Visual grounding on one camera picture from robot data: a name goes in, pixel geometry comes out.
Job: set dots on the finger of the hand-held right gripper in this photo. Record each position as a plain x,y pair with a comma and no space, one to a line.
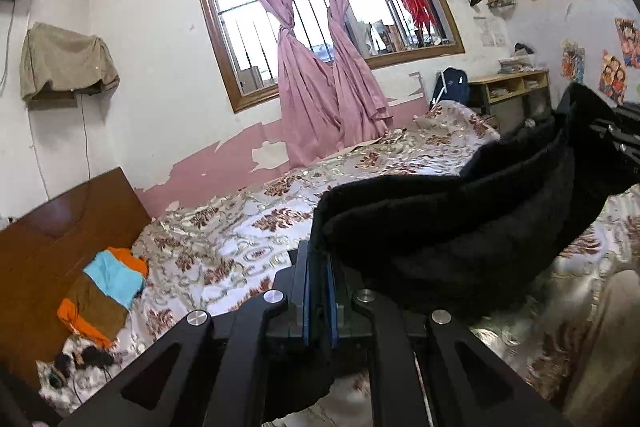
631,111
620,157

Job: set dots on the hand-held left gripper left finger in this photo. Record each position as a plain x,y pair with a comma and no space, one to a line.
312,302

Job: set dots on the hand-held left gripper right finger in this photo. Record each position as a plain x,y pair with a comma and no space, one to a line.
332,307

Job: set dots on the black jacket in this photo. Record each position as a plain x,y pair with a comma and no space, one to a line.
450,232

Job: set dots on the floral bedspread bed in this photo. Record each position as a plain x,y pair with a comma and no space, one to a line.
225,232

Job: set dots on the wooden desk shelf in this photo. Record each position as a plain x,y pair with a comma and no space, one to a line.
510,117

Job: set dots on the dark cap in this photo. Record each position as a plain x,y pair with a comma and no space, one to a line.
524,48

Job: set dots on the stack of papers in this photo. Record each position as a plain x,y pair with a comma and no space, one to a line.
515,64

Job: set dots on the dark blue backpack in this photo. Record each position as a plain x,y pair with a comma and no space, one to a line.
452,84

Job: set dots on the person's beige clothing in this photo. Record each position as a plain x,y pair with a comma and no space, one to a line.
610,347

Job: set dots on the orange blue brown cloth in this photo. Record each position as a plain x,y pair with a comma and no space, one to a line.
115,277

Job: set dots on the pink curtain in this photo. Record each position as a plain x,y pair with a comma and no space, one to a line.
355,92
300,82

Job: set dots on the red hanging garment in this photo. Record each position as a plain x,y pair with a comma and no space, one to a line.
415,2

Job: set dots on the wooden headboard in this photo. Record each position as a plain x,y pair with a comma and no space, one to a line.
50,247

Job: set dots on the wooden framed barred window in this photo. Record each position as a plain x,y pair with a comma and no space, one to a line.
240,32

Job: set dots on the beige cloth cover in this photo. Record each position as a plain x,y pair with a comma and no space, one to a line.
65,57

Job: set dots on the cartoon wall poster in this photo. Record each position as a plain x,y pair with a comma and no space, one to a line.
612,77
629,42
572,59

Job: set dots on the white wall calendar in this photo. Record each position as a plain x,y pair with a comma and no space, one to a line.
490,32

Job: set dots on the small wall shelf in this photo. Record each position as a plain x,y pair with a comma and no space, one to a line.
500,3

